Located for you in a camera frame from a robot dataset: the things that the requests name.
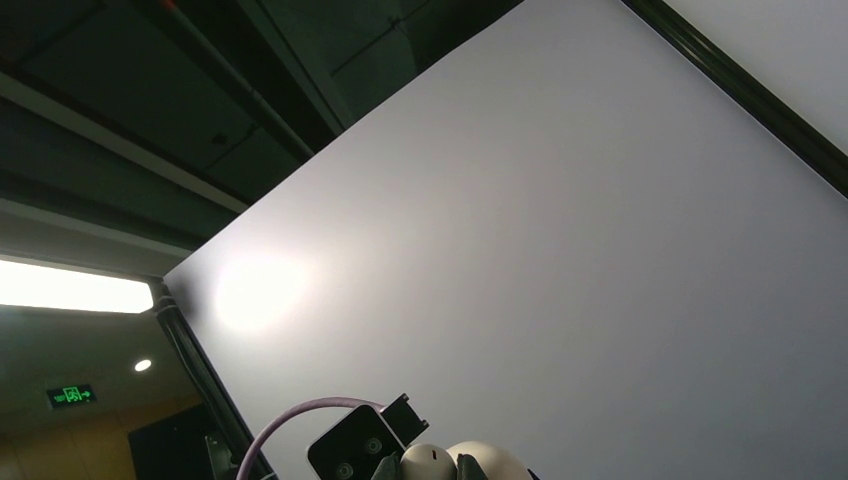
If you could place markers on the green exit sign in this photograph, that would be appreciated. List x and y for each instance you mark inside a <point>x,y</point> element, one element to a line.
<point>71,395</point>

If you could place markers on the left black frame post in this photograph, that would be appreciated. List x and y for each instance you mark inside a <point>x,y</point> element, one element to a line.
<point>805,141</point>

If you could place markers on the ceiling fluorescent light panel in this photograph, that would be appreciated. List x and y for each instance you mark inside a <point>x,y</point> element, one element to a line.
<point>35,286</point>

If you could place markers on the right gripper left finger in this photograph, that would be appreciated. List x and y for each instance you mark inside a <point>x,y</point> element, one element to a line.
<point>389,468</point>

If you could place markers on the square white earbud case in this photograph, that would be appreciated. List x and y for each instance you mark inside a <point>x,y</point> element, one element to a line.
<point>497,463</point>

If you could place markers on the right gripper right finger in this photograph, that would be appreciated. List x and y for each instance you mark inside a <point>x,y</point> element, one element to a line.
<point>467,468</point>

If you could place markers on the round ceiling spot light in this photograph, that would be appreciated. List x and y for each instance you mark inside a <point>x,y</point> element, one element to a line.
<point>142,365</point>

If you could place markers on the white stem earbud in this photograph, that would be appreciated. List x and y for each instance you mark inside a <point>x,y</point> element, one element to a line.
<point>427,462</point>

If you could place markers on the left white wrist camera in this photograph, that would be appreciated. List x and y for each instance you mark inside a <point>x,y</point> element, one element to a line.
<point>355,445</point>

